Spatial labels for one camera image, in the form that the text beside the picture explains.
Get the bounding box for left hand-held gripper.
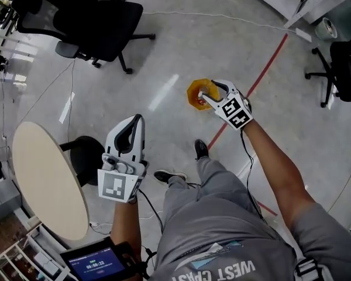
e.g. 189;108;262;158
97;114;150;204

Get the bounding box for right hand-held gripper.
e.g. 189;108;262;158
200;78;254;132

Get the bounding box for yellow waste bin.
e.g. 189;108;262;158
186;77;221;112

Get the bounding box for person's right forearm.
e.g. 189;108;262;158
242;118;317;237

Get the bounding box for person's left forearm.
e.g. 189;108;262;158
110;197;143;263

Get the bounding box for round beige table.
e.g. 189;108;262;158
11;121;91;242

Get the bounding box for red floor tape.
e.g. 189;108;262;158
207;33;289;152
255;200;279;217

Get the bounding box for black round table base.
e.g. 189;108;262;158
58;135;106;187

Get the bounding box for person's left black shoe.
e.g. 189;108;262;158
153;169;188;184

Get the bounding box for person's black shoe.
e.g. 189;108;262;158
153;169;188;184
193;139;209;161

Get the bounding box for person's right black shoe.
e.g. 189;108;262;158
193;139;209;161

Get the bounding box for person's grey trousers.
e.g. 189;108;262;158
163;156;266;234

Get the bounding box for black mesh-back office chair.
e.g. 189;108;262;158
10;0;157;76

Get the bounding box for white round bucket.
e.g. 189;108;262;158
314;16;339;42

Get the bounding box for black swivel office chair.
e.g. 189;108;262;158
304;39;351;109

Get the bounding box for black wrist-mounted display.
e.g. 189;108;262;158
59;236;136;281

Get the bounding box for grey cabinet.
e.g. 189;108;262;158
0;183;22;227

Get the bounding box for person's grey t-shirt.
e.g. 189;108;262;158
150;202;351;281

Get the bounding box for white storage shelf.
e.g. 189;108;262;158
0;215;71;281

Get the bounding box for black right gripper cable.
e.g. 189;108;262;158
239;129;267;224

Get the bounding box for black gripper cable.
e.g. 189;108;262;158
137;188;164;235
239;129;267;224

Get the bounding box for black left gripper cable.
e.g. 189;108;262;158
137;188;164;235

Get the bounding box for black and white shoulder strap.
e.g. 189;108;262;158
293;256;323;281

